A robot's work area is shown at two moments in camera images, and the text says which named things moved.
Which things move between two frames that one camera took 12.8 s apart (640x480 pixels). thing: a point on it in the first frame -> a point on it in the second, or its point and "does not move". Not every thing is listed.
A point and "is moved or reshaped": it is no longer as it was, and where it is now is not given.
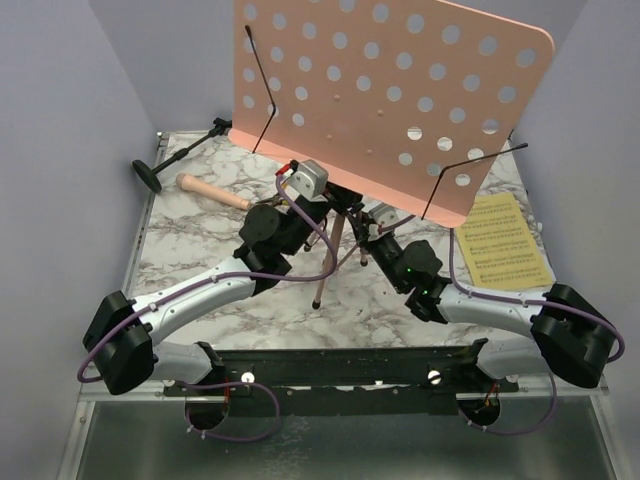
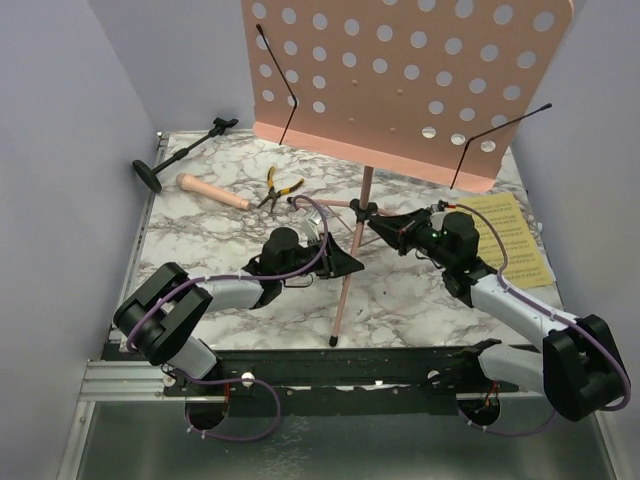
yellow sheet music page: (499, 248) does not move
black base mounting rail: (343, 383) does not move
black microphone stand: (148, 175) does not move
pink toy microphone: (197, 185) does not move
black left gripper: (327, 204) -> (334, 261)
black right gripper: (362, 230) -> (410, 231)
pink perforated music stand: (418, 103) is moved or reshaped
